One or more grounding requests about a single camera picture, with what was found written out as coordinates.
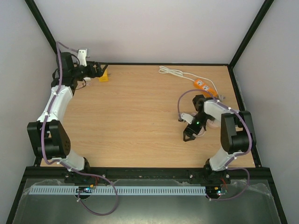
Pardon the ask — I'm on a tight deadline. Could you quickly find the yellow cube socket adapter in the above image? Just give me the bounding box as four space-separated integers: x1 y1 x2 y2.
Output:
98 70 109 82

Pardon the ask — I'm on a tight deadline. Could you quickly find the orange power strip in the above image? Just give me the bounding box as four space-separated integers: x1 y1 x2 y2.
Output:
193 79 218 98

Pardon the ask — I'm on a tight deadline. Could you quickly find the white power strip cord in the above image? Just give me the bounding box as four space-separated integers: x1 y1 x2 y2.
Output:
159 65 227 100

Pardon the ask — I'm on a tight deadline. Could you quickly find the white usb charger plug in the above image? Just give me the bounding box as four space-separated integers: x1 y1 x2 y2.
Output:
84 77 91 82

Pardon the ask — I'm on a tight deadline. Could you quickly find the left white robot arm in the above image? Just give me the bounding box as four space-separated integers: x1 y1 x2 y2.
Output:
27 49 107 171

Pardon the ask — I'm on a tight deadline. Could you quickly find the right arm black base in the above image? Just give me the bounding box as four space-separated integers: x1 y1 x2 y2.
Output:
203 170 230 200

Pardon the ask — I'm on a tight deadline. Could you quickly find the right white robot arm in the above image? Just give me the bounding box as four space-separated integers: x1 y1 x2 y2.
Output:
178 95 256 183

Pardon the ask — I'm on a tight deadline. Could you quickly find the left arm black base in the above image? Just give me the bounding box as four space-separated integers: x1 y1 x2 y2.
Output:
62 171 107 200

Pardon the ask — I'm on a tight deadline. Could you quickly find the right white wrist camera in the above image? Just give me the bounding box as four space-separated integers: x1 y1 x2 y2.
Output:
178 113 194 124

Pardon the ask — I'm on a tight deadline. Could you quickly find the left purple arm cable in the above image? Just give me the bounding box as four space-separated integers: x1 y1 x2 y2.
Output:
41 41 119 215

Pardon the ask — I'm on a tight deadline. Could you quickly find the grey slotted cable duct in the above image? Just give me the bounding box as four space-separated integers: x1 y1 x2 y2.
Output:
28 186 206 196

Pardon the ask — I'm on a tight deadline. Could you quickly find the black aluminium frame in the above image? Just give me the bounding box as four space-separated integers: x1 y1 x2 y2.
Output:
7 0 287 224

